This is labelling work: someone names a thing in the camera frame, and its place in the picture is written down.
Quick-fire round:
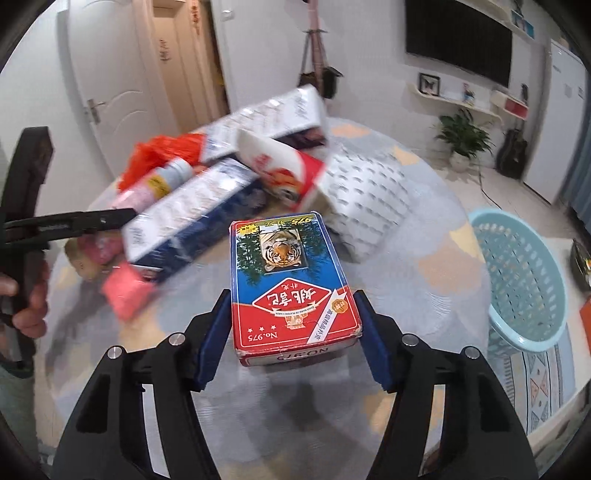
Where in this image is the pink putty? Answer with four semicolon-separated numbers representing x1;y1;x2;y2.
101;262;155;322

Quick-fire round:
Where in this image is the white blue carton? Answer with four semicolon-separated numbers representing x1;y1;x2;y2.
198;85;328;164
122;158;267;283

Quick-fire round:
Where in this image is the orange plastic bag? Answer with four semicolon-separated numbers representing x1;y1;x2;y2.
117;133;206;192

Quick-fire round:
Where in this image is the light blue laundry basket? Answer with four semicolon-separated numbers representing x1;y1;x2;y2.
469;209;568;358

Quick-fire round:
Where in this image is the pink bottle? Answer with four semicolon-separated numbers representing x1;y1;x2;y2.
75;156;195;266

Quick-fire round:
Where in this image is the red blue playing card box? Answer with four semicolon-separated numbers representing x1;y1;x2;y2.
229;212;363;367

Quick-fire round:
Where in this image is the white dotted paper bag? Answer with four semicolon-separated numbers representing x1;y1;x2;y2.
320;149;411;263

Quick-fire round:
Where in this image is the red white paper cup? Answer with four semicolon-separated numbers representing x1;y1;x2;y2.
236;130;325;211

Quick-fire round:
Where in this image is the person's left hand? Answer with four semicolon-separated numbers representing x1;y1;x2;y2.
0;260;51;340

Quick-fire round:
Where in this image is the patterned floor rug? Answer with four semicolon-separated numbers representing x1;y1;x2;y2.
488;328;575;434

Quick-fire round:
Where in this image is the scallop pattern tablecloth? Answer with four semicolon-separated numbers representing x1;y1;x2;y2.
34;117;493;480

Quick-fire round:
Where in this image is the white door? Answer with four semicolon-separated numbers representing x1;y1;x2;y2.
66;0;179;177

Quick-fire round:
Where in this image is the dark bowl with snacks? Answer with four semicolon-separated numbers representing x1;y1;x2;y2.
570;239;590;293

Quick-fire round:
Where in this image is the black acoustic guitar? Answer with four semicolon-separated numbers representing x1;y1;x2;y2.
495;83;529;180

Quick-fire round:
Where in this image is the green potted plant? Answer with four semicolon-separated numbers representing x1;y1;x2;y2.
436;108;494;173

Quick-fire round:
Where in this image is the white refrigerator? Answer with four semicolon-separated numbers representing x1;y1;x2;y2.
523;40;587;204

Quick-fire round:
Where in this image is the brown hanging bag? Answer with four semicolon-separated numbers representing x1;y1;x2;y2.
297;30;318;88

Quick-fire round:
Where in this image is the black hanging bag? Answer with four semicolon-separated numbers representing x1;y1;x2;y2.
321;40;342;100

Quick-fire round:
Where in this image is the pink coat rack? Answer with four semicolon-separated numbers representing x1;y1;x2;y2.
307;0;325;96

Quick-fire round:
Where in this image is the framed butterfly picture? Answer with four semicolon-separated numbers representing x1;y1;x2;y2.
418;73;441;97

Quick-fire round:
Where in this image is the black floor cable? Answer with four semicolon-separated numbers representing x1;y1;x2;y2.
476;168;512;211

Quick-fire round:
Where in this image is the white lower wall shelf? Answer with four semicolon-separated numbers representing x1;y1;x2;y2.
407;83;504;124

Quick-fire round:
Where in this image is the white red wall box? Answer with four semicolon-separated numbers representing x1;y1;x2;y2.
490;90;529;121

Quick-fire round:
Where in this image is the black wall television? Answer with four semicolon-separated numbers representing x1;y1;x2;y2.
405;0;513;87

